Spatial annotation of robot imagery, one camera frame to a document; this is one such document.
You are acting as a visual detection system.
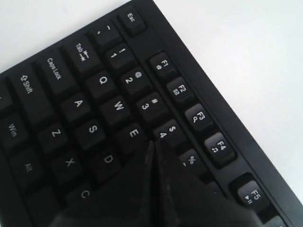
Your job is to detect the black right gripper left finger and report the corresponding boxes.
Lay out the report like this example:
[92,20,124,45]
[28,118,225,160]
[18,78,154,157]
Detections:
[51,140,155,227]

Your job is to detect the black acer keyboard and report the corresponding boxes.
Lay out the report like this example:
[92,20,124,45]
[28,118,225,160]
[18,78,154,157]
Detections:
[0,0,303,227]

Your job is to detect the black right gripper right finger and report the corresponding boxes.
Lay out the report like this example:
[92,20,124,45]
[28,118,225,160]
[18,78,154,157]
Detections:
[155,140,263,227]

